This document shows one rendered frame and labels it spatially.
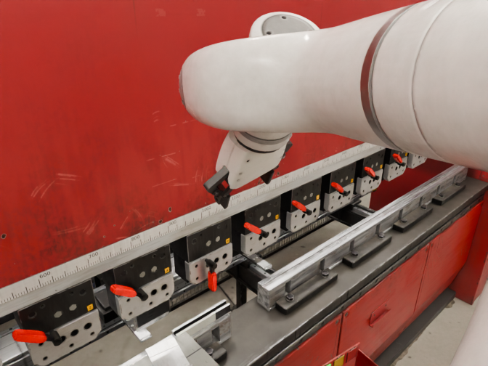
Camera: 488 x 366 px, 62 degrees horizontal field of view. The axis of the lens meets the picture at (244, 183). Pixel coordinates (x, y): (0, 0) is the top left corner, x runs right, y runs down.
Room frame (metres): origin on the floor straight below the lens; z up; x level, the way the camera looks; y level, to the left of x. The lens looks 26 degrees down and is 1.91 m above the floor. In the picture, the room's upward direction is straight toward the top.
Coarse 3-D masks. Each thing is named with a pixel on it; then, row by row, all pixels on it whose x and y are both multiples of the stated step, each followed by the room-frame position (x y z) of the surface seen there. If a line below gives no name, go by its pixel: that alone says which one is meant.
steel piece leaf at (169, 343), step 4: (168, 340) 0.85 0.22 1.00; (172, 340) 0.85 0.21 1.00; (156, 344) 0.83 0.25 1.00; (160, 344) 0.83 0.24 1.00; (164, 344) 0.83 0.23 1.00; (168, 344) 0.83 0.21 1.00; (172, 344) 0.83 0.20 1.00; (176, 344) 0.83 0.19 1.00; (148, 348) 0.82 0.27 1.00; (152, 348) 0.82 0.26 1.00; (156, 348) 0.82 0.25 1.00; (160, 348) 0.82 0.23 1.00; (164, 348) 0.82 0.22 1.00; (168, 348) 0.82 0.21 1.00; (148, 352) 0.81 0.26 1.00; (152, 352) 0.81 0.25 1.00; (156, 352) 0.81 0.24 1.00; (160, 352) 0.81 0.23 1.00; (152, 356) 0.79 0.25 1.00
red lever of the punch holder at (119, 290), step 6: (114, 288) 0.70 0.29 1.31; (120, 288) 0.71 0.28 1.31; (126, 288) 0.72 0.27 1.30; (132, 288) 0.74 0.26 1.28; (138, 288) 0.77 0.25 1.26; (120, 294) 0.70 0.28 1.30; (126, 294) 0.71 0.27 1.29; (132, 294) 0.72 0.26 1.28; (138, 294) 0.74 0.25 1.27; (144, 294) 0.74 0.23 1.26; (144, 300) 0.74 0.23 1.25
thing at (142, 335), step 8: (96, 296) 1.00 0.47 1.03; (104, 296) 0.99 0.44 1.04; (104, 304) 0.96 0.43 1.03; (104, 312) 0.94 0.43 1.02; (112, 312) 0.95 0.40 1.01; (104, 320) 0.93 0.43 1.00; (128, 320) 0.92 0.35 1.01; (136, 328) 0.89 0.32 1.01; (144, 328) 0.89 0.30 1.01; (136, 336) 0.87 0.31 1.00; (144, 336) 0.86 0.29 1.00
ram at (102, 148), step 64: (0, 0) 0.68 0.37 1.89; (64, 0) 0.74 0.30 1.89; (128, 0) 0.82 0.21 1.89; (192, 0) 0.91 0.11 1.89; (256, 0) 1.03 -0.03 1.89; (320, 0) 1.19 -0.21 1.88; (384, 0) 1.40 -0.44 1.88; (0, 64) 0.66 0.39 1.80; (64, 64) 0.73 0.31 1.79; (128, 64) 0.81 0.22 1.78; (0, 128) 0.65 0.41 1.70; (64, 128) 0.71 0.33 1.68; (128, 128) 0.79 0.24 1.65; (192, 128) 0.90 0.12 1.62; (0, 192) 0.63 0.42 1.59; (64, 192) 0.70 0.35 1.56; (128, 192) 0.78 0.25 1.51; (192, 192) 0.89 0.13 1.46; (0, 256) 0.61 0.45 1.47; (64, 256) 0.68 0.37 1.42; (128, 256) 0.77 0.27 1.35
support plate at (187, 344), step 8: (184, 336) 0.86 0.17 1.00; (184, 344) 0.84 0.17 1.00; (192, 344) 0.84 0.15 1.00; (184, 352) 0.81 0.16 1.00; (192, 352) 0.81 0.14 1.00; (200, 352) 0.81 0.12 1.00; (144, 360) 0.78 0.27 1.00; (192, 360) 0.78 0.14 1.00; (200, 360) 0.78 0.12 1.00; (208, 360) 0.78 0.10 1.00
